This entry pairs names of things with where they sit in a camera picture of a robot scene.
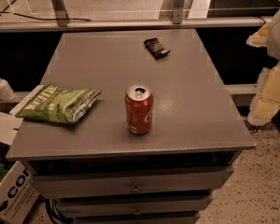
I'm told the red coke can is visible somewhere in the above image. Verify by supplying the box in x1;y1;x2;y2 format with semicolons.
125;83;154;135

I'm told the white cardboard box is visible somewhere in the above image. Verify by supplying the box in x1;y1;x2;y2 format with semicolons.
0;112;39;224

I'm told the black rxbar chocolate wrapper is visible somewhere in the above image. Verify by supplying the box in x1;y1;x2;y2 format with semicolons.
144;37;171;60

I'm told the black cable on floor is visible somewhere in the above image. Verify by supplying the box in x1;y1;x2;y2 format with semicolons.
0;0;92;22

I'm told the black cable under cabinet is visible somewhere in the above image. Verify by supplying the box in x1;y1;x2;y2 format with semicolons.
44;199;74;224

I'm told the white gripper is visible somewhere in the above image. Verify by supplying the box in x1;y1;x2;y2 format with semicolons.
246;9;280;126

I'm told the grey drawer cabinet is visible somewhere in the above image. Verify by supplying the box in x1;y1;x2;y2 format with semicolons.
7;29;254;224

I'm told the white pump sanitizer bottle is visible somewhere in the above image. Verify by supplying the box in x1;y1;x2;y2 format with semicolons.
0;78;16;102

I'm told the green kettle chips bag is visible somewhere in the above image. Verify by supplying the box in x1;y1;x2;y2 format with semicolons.
10;84;101;124

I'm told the metal frame rail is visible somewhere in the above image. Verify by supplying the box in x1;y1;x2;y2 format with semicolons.
0;0;280;32

